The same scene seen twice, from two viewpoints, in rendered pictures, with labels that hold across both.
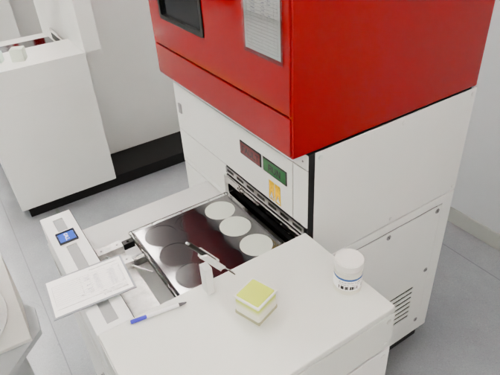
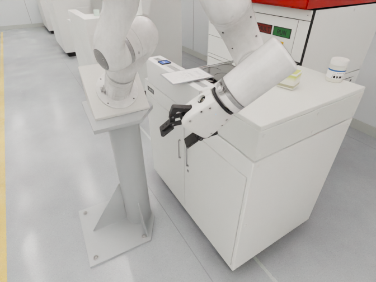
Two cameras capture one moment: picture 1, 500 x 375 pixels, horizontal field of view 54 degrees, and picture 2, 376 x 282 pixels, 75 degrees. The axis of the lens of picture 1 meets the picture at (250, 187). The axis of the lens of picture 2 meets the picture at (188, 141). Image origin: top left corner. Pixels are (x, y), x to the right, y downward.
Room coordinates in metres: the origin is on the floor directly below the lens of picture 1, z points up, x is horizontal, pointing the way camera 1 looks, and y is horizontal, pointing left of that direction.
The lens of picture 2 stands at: (-0.20, 0.44, 1.38)
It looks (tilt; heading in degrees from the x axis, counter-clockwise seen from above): 35 degrees down; 0
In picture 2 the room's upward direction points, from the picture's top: straight up
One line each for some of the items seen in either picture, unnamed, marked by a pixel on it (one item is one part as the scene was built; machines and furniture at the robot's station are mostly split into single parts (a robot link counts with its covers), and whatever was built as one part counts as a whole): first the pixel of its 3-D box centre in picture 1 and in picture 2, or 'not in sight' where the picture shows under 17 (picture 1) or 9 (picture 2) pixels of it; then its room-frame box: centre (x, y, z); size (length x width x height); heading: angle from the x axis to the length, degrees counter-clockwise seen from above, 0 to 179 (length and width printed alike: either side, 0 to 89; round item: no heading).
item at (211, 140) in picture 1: (233, 158); (247, 38); (1.43, 0.05, 1.02); 0.82 x 0.03 x 0.40; 31
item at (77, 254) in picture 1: (86, 280); (177, 83); (1.02, 0.49, 0.89); 0.55 x 0.09 x 0.14; 31
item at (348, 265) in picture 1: (347, 271); (337, 69); (0.86, -0.23, 1.01); 0.07 x 0.07 x 0.10
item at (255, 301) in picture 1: (256, 302); (288, 78); (0.80, 0.00, 1.00); 0.07 x 0.07 x 0.07; 49
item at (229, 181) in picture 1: (260, 213); not in sight; (1.27, -0.03, 0.89); 0.44 x 0.02 x 0.10; 31
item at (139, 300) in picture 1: (131, 289); not in sight; (1.00, 0.36, 0.87); 0.36 x 0.08 x 0.03; 31
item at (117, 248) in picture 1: (109, 251); not in sight; (1.13, 0.44, 0.89); 0.08 x 0.03 x 0.03; 121
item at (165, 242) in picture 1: (207, 240); (238, 73); (1.15, 0.14, 0.90); 0.34 x 0.34 x 0.01; 31
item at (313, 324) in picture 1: (250, 340); (281, 103); (0.77, 0.02, 0.89); 0.62 x 0.35 x 0.14; 121
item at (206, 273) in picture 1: (211, 268); not in sight; (0.89, 0.11, 1.03); 0.06 x 0.04 x 0.13; 121
